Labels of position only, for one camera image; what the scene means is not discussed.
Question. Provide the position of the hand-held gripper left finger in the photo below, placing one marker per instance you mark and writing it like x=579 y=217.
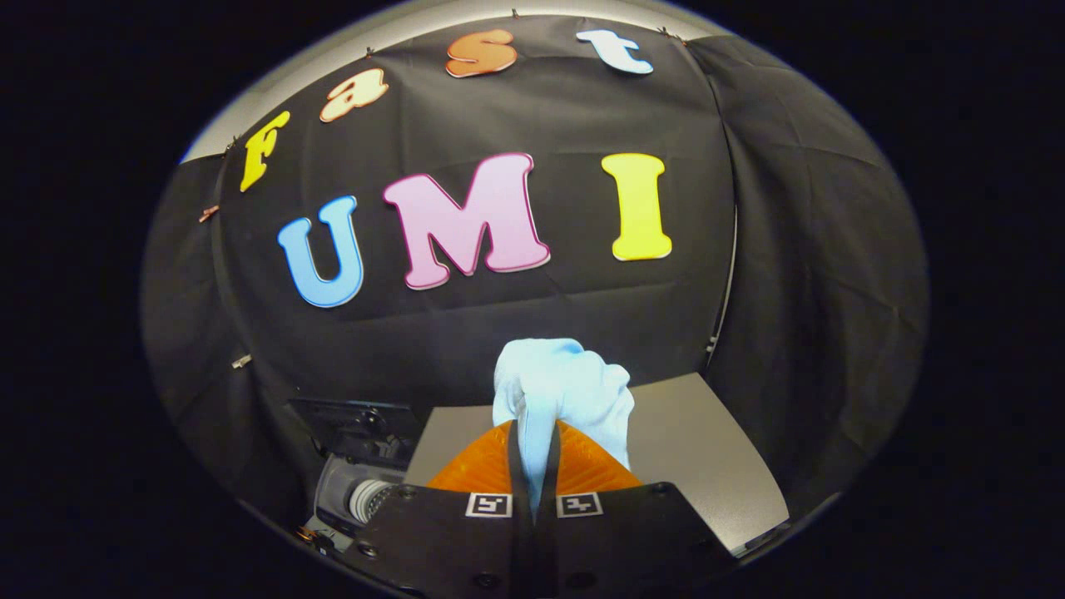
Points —
x=520 y=474

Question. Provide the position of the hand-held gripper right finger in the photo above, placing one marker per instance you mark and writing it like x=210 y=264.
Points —
x=549 y=474

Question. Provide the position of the light blue shirt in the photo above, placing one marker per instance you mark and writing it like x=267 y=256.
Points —
x=557 y=383

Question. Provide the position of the grey washing machine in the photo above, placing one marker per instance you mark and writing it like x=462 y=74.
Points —
x=349 y=491

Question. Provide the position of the black backdrop cloth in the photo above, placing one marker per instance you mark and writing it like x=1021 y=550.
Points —
x=541 y=308

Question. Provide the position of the copper clip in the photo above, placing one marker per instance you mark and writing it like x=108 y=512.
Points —
x=208 y=214

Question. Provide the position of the white frame pole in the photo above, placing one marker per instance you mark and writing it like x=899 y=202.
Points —
x=730 y=274

